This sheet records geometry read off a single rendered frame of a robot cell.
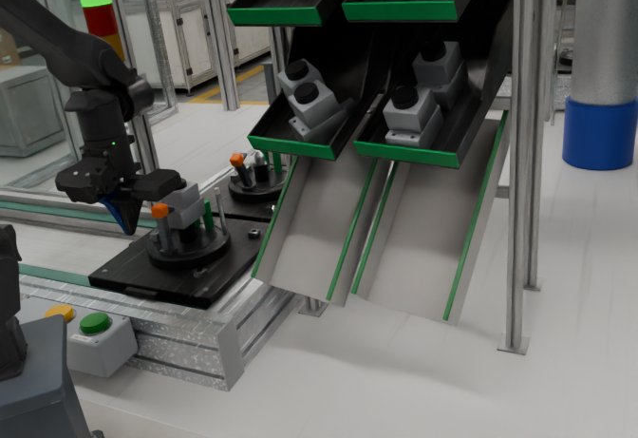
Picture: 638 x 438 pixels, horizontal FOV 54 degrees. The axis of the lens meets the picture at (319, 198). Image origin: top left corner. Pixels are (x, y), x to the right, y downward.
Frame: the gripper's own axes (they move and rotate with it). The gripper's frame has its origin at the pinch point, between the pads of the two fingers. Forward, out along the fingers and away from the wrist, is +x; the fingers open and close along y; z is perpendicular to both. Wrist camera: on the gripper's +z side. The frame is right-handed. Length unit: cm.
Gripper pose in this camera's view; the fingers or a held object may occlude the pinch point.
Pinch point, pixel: (125, 213)
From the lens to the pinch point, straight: 94.5
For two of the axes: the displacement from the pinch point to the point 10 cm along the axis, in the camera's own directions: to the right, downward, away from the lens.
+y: 9.1, 0.9, -4.2
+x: 1.0, 9.0, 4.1
